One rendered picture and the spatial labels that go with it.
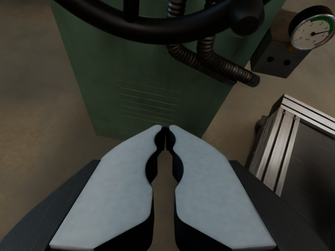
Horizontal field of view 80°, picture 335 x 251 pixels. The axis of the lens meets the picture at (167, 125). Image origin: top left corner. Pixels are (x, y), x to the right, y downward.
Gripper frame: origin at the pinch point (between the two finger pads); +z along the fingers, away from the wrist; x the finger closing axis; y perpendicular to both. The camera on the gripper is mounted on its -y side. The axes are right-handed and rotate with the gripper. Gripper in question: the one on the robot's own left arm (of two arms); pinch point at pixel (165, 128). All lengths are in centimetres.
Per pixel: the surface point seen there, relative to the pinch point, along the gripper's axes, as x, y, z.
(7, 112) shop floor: -71, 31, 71
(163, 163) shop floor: -1, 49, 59
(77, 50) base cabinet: -22.2, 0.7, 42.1
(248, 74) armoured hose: 14.8, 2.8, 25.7
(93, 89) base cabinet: -23, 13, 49
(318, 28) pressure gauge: 23.6, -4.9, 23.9
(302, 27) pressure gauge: 21.3, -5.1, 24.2
